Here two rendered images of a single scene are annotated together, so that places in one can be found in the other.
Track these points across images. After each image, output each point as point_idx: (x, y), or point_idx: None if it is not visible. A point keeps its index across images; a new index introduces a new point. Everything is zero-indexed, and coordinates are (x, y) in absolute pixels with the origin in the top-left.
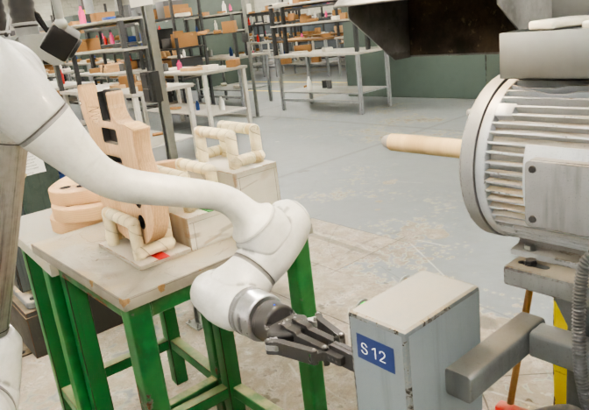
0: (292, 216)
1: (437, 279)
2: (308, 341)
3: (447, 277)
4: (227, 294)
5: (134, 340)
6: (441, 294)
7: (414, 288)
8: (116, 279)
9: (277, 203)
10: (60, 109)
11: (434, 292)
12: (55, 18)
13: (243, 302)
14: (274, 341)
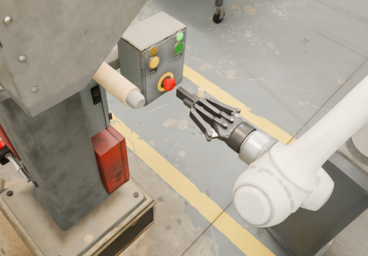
0: (251, 169)
1: (135, 40)
2: (212, 105)
3: (129, 41)
4: (285, 144)
5: None
6: (138, 28)
7: (150, 34)
8: None
9: (274, 179)
10: None
11: (141, 30)
12: None
13: (268, 133)
14: (234, 108)
